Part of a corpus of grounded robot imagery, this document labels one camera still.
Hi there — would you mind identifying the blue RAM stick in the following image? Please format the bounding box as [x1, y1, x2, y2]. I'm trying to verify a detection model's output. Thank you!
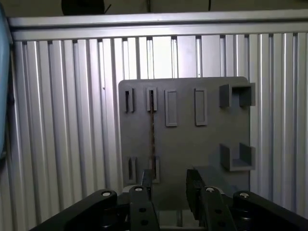
[149, 90, 156, 183]

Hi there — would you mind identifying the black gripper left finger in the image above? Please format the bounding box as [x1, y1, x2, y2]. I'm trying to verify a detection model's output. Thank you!
[28, 169, 161, 231]

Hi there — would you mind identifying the pale blue teach pendant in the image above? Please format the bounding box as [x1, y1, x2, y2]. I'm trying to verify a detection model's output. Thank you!
[0, 2, 13, 161]

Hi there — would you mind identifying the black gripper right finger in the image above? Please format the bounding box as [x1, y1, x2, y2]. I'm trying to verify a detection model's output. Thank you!
[186, 169, 308, 231]

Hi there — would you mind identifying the grey plastic parts rack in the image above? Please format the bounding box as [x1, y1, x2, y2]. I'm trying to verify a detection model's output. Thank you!
[118, 76, 257, 228]

